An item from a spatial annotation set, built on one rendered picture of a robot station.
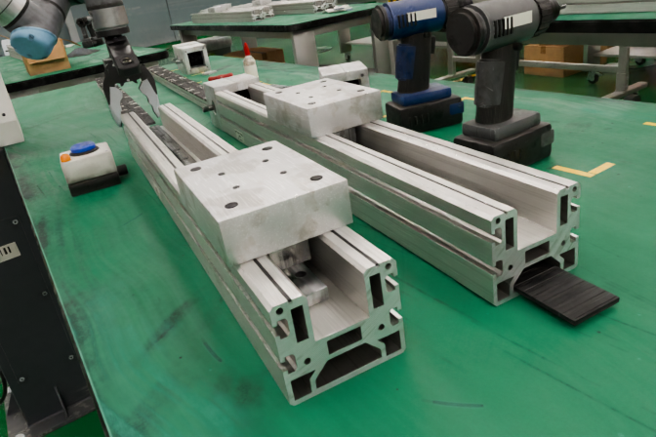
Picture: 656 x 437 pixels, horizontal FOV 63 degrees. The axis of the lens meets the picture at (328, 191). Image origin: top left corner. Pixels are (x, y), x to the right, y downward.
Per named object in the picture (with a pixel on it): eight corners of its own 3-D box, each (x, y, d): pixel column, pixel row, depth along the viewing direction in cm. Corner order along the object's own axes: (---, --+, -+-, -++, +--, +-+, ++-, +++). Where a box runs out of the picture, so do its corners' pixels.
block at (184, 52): (175, 74, 204) (169, 49, 201) (204, 67, 209) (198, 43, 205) (182, 76, 196) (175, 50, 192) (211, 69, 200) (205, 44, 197)
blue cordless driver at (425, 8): (380, 129, 98) (366, 4, 90) (476, 107, 102) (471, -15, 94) (396, 139, 91) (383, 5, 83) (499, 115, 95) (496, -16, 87)
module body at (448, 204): (224, 132, 113) (214, 92, 110) (266, 120, 117) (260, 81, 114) (494, 307, 45) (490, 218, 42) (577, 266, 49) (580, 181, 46)
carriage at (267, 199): (189, 229, 55) (173, 168, 53) (286, 197, 59) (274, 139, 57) (236, 298, 42) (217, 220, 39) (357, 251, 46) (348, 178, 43)
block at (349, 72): (313, 112, 117) (307, 69, 113) (365, 103, 117) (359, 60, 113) (317, 124, 107) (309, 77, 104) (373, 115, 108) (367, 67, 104)
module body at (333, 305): (132, 156, 106) (119, 114, 103) (182, 142, 110) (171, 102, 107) (290, 407, 38) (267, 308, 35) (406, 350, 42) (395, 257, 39)
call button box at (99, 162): (69, 184, 95) (58, 151, 92) (125, 169, 98) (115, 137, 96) (71, 197, 88) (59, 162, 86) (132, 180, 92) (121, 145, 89)
